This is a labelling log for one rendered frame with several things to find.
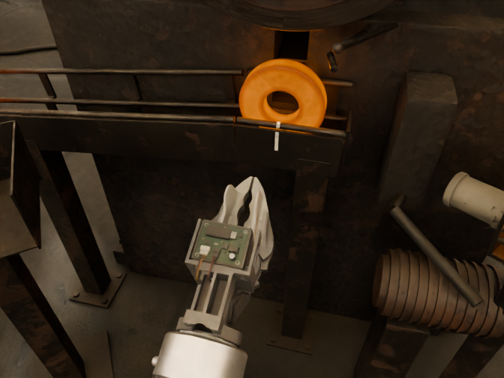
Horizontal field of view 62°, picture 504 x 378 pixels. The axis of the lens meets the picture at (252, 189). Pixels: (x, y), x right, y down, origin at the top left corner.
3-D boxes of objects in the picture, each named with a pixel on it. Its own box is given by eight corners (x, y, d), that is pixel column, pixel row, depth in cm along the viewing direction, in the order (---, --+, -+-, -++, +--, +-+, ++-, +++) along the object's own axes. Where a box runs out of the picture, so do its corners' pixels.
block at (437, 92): (376, 172, 87) (404, 65, 71) (415, 178, 86) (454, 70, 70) (374, 208, 80) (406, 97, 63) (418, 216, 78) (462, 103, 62)
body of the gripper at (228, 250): (265, 224, 45) (237, 338, 40) (268, 253, 53) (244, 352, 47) (197, 212, 47) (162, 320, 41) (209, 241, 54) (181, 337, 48)
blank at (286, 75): (234, 61, 73) (229, 70, 71) (324, 53, 68) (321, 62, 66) (251, 135, 83) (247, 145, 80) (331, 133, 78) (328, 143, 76)
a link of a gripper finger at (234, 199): (251, 158, 52) (232, 225, 47) (254, 182, 57) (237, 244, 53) (226, 154, 52) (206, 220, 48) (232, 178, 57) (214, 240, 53)
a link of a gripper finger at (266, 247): (280, 214, 52) (265, 282, 48) (280, 220, 54) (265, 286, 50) (243, 208, 53) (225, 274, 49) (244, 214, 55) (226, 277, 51)
